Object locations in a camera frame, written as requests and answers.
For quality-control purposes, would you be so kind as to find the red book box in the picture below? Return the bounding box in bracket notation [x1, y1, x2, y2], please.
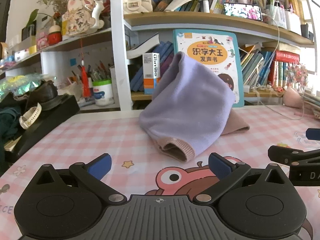
[274, 50, 300, 62]

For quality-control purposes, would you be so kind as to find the teal-bordered children's book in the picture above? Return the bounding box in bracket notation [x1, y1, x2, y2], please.
[173, 29, 245, 108]

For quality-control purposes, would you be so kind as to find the colourful bead flower ornament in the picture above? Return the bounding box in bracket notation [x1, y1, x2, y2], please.
[282, 64, 309, 92]

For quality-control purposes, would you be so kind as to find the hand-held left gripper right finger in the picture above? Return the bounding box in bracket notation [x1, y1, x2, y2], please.
[193, 152, 292, 205]

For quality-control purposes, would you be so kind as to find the pink round pouch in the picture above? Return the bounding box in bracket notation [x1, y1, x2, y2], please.
[283, 87, 304, 108]

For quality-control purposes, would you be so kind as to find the red tassel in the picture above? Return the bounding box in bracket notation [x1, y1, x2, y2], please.
[79, 39, 92, 98]

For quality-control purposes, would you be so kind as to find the smartphone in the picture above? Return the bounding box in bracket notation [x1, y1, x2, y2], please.
[223, 2, 263, 21]

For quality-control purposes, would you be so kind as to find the white orange toothpaste box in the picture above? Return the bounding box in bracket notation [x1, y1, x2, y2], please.
[142, 52, 161, 95]

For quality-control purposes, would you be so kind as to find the white plastic jar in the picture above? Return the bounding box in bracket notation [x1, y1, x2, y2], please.
[92, 79, 114, 106]

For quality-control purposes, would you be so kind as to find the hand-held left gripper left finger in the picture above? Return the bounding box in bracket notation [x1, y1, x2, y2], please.
[32, 152, 128, 205]

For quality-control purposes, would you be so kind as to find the row of blue books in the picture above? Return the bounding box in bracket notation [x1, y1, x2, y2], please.
[130, 41, 175, 92]

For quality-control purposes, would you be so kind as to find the black box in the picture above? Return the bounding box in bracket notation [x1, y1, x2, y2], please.
[4, 95, 80, 170]

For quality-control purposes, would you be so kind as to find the white bookshelf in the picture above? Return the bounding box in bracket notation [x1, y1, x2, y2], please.
[0, 0, 320, 112]

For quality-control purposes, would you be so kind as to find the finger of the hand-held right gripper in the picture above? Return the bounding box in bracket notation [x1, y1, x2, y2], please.
[268, 145, 320, 167]
[306, 128, 320, 141]

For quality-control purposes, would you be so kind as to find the white pen organiser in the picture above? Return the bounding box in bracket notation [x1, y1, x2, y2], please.
[264, 0, 302, 35]

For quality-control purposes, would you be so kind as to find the iridescent sequin cloth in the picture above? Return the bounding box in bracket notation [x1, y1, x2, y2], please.
[0, 74, 47, 100]

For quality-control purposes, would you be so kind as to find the pearl bead string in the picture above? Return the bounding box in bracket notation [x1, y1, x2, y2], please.
[250, 84, 283, 93]

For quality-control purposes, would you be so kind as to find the green plant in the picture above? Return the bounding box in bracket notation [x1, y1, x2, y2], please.
[25, 9, 54, 28]

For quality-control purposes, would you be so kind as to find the dark green cloth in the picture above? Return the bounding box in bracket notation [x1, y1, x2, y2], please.
[0, 105, 23, 143]

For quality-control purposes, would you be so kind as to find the row of leaning thin books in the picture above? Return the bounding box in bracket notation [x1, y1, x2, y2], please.
[239, 44, 300, 85]

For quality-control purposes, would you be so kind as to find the white wristwatch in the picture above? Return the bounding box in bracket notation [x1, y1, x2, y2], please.
[19, 102, 42, 130]

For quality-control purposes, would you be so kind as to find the bunch of pens and pencils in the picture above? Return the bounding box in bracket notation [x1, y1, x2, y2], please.
[67, 60, 112, 82]

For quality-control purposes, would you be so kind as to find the purple and pink sweater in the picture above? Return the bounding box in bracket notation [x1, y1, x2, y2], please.
[139, 51, 250, 163]

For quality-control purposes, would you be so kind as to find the red white doll figurine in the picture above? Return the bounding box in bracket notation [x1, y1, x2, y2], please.
[47, 21, 62, 46]

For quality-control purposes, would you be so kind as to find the white charging cable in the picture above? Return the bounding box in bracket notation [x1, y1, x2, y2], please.
[256, 17, 305, 120]

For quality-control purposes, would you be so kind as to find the stack of flat picture books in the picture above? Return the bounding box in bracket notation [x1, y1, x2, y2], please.
[303, 92, 320, 121]

